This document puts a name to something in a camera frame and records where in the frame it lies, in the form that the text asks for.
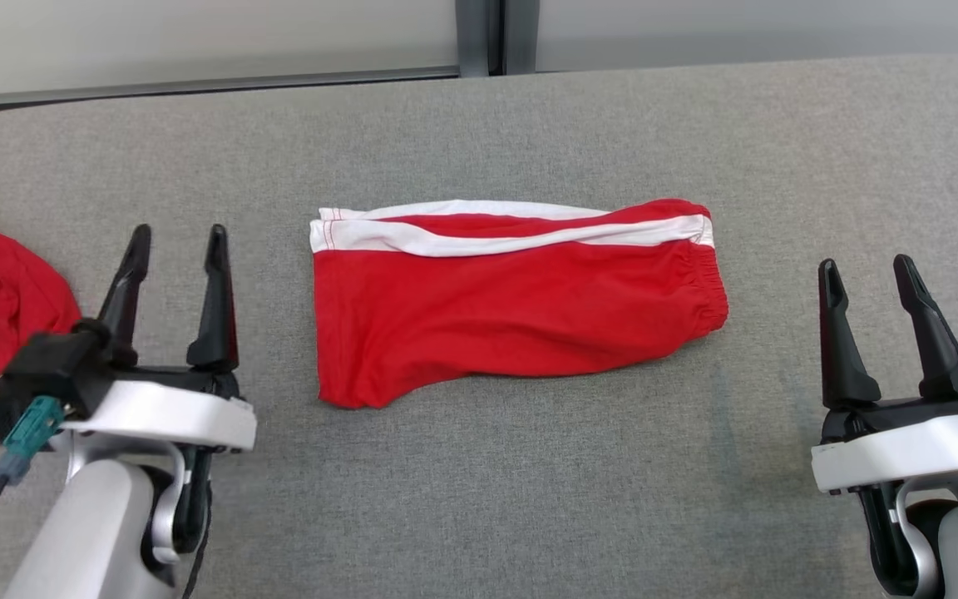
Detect dark grey vertical wall post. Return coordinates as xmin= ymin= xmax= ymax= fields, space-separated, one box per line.
xmin=454 ymin=0 xmax=540 ymax=77

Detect red shorts with white stripes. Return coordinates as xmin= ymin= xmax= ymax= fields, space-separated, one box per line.
xmin=309 ymin=198 xmax=729 ymax=410

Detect thin black cable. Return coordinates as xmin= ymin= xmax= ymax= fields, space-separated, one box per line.
xmin=181 ymin=499 xmax=215 ymax=599

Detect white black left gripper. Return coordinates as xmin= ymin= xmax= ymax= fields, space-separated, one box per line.
xmin=62 ymin=223 xmax=258 ymax=455

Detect red basketball jersey white trim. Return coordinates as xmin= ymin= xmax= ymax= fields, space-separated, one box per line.
xmin=0 ymin=210 xmax=82 ymax=454

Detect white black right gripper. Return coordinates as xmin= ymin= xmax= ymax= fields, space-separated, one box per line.
xmin=810 ymin=255 xmax=958 ymax=498

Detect black cable with teal connector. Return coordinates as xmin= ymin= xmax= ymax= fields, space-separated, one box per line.
xmin=0 ymin=395 xmax=66 ymax=599

